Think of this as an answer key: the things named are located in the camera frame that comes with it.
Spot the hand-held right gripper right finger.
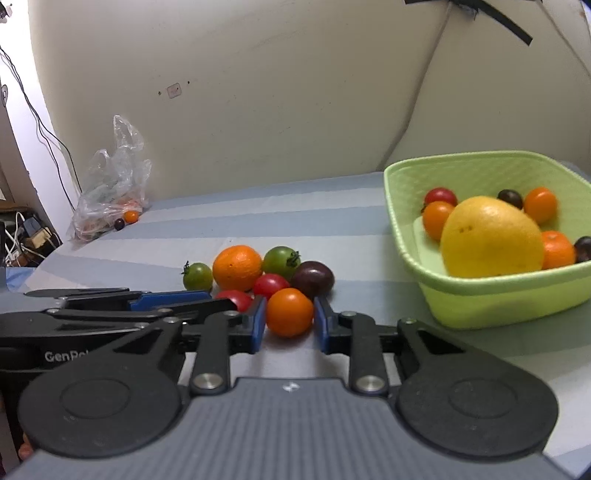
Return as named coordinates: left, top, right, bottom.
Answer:
left=313, top=295, right=467, bottom=398

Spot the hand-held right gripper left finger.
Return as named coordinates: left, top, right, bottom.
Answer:
left=111, top=295, right=269, bottom=395

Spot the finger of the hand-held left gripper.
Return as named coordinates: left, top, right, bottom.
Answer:
left=46, top=298, right=238, bottom=325
left=25, top=287, right=213, bottom=311

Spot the red cherry tomato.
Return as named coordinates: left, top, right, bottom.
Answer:
left=424, top=187, right=458, bottom=207
left=252, top=273, right=291, bottom=300
left=215, top=290, right=254, bottom=313

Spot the green cherry tomato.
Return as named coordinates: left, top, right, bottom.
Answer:
left=262, top=246, right=302, bottom=281
left=181, top=261, right=214, bottom=292

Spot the mandarin orange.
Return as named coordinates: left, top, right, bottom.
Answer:
left=540, top=230, right=577, bottom=270
left=212, top=245, right=263, bottom=292

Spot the light green plastic basket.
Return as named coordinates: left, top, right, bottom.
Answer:
left=383, top=150, right=591, bottom=330

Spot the large yellow grapefruit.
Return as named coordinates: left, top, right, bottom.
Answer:
left=440, top=196, right=544, bottom=279

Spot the beige power strip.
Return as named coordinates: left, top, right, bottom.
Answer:
left=23, top=228, right=54, bottom=247

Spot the striped bed sheet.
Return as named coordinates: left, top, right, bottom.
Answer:
left=0, top=159, right=591, bottom=476

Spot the clear plastic bag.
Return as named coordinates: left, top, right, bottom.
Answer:
left=68, top=114, right=152, bottom=243

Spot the black tape cross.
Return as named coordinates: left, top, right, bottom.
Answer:
left=404, top=0, right=534, bottom=46

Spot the black cable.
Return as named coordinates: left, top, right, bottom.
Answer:
left=0, top=46, right=81, bottom=210

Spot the grey cable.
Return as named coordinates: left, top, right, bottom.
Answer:
left=376, top=0, right=455, bottom=174

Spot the white cable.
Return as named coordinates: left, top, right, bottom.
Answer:
left=540, top=0, right=591, bottom=77

